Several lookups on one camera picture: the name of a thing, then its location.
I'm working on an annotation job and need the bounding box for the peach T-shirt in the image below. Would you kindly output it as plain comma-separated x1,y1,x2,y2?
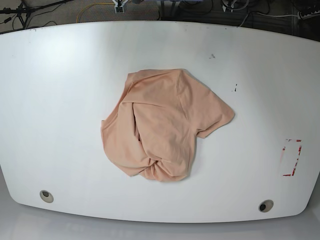
101,69,235,182

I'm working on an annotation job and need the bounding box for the right table grommet hole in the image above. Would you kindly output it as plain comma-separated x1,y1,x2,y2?
258,199,274,213

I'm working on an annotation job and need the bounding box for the white power strip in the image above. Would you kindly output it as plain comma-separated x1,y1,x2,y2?
297,5,320,20

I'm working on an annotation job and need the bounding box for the yellow cable on floor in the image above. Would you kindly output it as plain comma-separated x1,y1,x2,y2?
76,2,118,23

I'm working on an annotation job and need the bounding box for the table grommet hole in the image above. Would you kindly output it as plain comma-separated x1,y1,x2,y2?
39,190,54,204
258,199,274,213

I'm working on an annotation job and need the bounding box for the left table grommet hole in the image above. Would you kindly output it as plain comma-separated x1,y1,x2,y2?
39,190,54,204

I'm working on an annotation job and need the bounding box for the black tripod stand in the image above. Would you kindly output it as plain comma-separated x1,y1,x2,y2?
0,0,73,30

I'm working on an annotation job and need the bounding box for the red tape rectangle marking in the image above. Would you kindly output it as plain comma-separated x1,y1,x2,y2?
279,139,302,177

